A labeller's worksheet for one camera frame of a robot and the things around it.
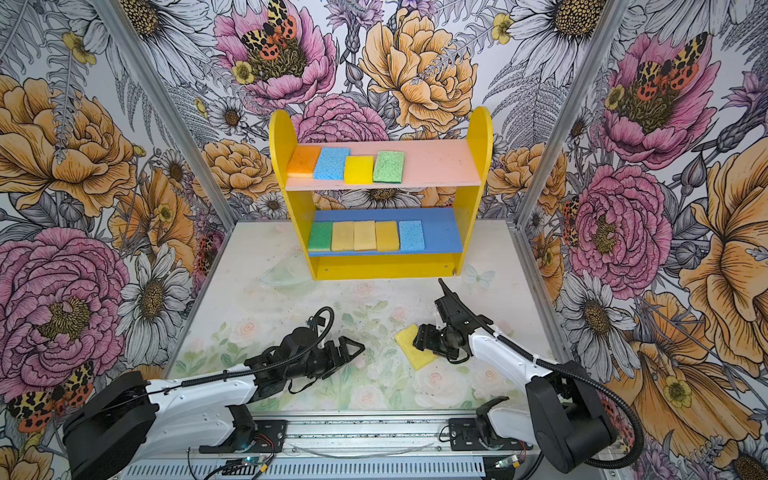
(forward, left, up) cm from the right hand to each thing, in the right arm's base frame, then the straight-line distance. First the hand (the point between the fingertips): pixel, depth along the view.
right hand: (424, 355), depth 85 cm
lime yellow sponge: (+1, +2, -2) cm, 3 cm away
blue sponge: (+34, +2, +13) cm, 36 cm away
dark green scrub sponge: (+34, +31, +13) cm, 48 cm away
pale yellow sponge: (+34, +24, +13) cm, 44 cm away
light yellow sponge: (+34, +17, +13) cm, 40 cm away
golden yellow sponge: (+34, +10, +13) cm, 37 cm away
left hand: (-2, +19, +2) cm, 19 cm away
